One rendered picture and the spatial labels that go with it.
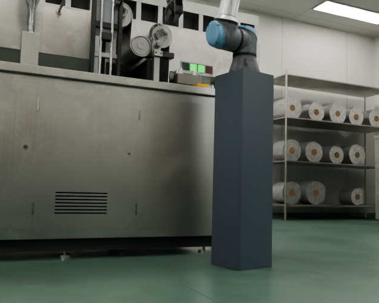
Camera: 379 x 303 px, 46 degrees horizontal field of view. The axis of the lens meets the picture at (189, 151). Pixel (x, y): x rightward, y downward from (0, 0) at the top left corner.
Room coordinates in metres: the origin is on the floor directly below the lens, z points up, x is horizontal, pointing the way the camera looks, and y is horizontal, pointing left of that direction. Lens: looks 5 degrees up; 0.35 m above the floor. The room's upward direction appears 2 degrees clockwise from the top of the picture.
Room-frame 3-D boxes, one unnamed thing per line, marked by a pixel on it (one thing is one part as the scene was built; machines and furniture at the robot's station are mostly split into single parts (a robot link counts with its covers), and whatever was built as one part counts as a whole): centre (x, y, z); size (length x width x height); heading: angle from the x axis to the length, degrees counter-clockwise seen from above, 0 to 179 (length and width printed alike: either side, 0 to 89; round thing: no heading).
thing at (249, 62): (2.11, -0.25, 0.95); 0.15 x 0.15 x 0.10
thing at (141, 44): (2.64, 0.35, 1.17); 0.26 x 0.12 x 0.12; 24
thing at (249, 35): (2.10, -0.25, 1.07); 0.13 x 0.12 x 0.14; 125
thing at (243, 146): (2.11, -0.25, 0.45); 0.20 x 0.20 x 0.90; 36
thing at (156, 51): (2.52, 0.20, 1.05); 0.06 x 0.05 x 0.31; 24
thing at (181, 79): (2.79, 0.09, 1.00); 0.40 x 0.16 x 0.06; 24
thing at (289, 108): (6.02, -1.90, 0.92); 1.83 x 0.53 x 1.85; 114
